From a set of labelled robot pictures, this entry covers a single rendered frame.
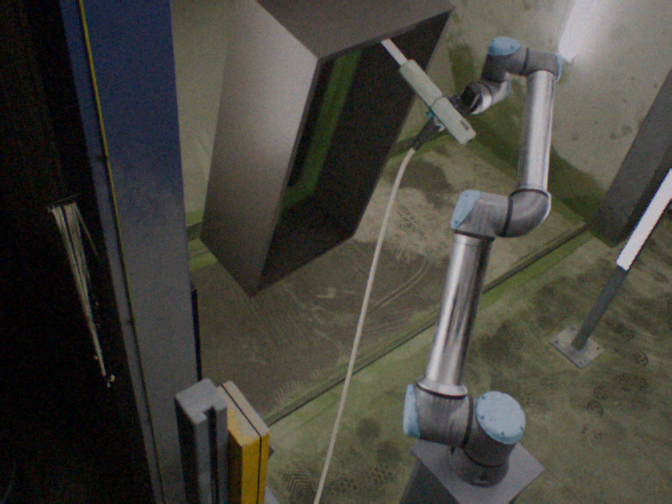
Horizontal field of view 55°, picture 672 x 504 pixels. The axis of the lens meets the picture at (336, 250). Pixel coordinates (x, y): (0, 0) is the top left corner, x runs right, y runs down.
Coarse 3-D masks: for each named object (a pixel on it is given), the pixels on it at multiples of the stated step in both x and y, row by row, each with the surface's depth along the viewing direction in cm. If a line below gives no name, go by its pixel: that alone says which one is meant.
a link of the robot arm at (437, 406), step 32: (480, 192) 183; (480, 224) 180; (480, 256) 182; (448, 288) 185; (480, 288) 184; (448, 320) 184; (448, 352) 185; (416, 384) 190; (448, 384) 185; (416, 416) 185; (448, 416) 185
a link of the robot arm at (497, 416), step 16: (480, 400) 187; (496, 400) 188; (512, 400) 189; (480, 416) 183; (496, 416) 184; (512, 416) 185; (480, 432) 184; (496, 432) 180; (512, 432) 181; (464, 448) 189; (480, 448) 186; (496, 448) 185; (512, 448) 188; (496, 464) 192
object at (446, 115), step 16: (400, 64) 198; (416, 64) 197; (416, 80) 195; (432, 96) 193; (448, 112) 192; (432, 128) 200; (448, 128) 194; (464, 128) 192; (416, 144) 208; (464, 144) 194
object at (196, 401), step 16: (208, 384) 97; (176, 400) 94; (192, 400) 94; (208, 400) 95; (224, 400) 95; (176, 416) 98; (192, 416) 93; (208, 416) 95; (224, 416) 96; (192, 432) 94; (208, 432) 98; (224, 432) 99; (192, 448) 98; (208, 448) 99; (224, 448) 102; (192, 464) 102; (208, 464) 102; (224, 464) 106; (192, 480) 107; (208, 480) 106; (224, 480) 110; (192, 496) 112; (208, 496) 110; (224, 496) 114
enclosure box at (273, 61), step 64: (256, 0) 179; (320, 0) 187; (384, 0) 196; (256, 64) 192; (320, 64) 174; (384, 64) 237; (256, 128) 206; (320, 128) 277; (384, 128) 251; (256, 192) 224; (320, 192) 301; (256, 256) 244
